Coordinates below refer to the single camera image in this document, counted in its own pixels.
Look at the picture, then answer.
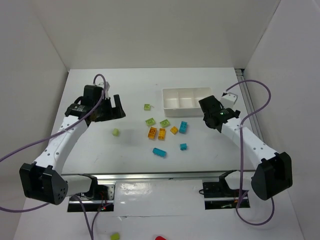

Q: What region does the red object at bottom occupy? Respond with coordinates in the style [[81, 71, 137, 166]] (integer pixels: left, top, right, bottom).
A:
[[155, 236, 167, 240]]

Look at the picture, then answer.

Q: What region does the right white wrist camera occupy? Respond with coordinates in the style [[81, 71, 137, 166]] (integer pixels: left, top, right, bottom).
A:
[[220, 92, 238, 109]]

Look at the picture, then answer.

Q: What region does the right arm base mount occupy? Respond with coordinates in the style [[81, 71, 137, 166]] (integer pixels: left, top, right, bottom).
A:
[[198, 170, 239, 210]]

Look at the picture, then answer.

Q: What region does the green lego printed left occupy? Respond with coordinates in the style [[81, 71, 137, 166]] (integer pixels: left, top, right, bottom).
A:
[[145, 118, 156, 127]]

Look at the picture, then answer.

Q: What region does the green lego printed right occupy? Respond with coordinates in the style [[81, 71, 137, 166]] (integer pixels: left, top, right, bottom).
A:
[[160, 119, 171, 128]]

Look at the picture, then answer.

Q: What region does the aluminium rail right side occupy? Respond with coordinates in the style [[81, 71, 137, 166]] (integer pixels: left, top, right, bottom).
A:
[[234, 68, 264, 141]]

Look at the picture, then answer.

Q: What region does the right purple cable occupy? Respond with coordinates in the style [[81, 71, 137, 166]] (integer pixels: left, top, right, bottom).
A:
[[223, 79, 275, 226]]

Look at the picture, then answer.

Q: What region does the white three-compartment tray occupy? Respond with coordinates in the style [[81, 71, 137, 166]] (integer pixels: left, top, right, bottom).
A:
[[162, 87, 213, 118]]

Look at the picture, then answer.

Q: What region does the small teal lego cube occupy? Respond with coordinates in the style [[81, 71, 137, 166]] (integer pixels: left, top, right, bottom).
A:
[[179, 143, 188, 151]]

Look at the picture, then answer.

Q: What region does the yellow lego long brick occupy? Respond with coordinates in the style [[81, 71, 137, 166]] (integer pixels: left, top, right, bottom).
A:
[[158, 128, 166, 141]]

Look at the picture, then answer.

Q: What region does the green lego on floor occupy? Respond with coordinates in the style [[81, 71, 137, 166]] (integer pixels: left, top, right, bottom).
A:
[[110, 232, 120, 240]]

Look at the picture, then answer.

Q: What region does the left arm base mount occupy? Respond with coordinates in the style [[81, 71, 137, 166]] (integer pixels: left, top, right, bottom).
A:
[[76, 183, 116, 213]]

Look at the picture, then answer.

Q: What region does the orange printed lego brick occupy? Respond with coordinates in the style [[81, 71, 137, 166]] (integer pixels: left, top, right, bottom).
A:
[[147, 126, 157, 140]]

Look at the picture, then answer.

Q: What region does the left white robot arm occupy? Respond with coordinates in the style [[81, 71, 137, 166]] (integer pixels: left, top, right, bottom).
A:
[[19, 85, 126, 205]]

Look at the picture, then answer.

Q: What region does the green lego printed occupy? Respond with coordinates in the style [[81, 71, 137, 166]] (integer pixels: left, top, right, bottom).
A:
[[145, 118, 156, 127], [160, 119, 171, 128]]

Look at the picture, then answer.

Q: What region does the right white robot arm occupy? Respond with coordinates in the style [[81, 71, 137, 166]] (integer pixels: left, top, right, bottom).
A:
[[199, 95, 293, 201]]

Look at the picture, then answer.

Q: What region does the purple cable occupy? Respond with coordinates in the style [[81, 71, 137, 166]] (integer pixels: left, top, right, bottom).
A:
[[0, 73, 106, 238], [223, 79, 275, 226]]

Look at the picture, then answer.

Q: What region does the small green lego cube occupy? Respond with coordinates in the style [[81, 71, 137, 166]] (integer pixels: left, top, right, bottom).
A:
[[112, 128, 120, 137]]

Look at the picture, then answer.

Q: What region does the long teal lego brick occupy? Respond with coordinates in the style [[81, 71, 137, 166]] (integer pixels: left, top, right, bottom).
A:
[[152, 147, 167, 158]]

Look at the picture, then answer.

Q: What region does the small yellow lego brick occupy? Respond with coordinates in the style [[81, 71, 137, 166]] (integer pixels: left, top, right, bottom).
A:
[[170, 126, 179, 135]]

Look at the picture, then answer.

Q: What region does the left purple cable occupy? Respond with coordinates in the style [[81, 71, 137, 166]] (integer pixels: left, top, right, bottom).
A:
[[0, 73, 106, 238]]

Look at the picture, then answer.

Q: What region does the green lego near tray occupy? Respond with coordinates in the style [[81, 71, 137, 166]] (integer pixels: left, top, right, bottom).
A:
[[143, 104, 151, 111]]

